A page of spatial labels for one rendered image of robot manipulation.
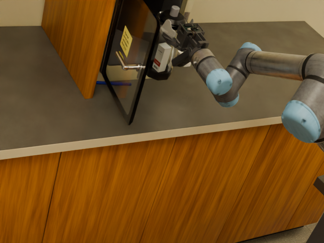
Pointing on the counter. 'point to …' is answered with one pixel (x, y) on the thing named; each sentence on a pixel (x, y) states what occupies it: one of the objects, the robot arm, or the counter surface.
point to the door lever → (125, 62)
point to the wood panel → (79, 36)
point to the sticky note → (126, 41)
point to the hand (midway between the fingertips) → (170, 25)
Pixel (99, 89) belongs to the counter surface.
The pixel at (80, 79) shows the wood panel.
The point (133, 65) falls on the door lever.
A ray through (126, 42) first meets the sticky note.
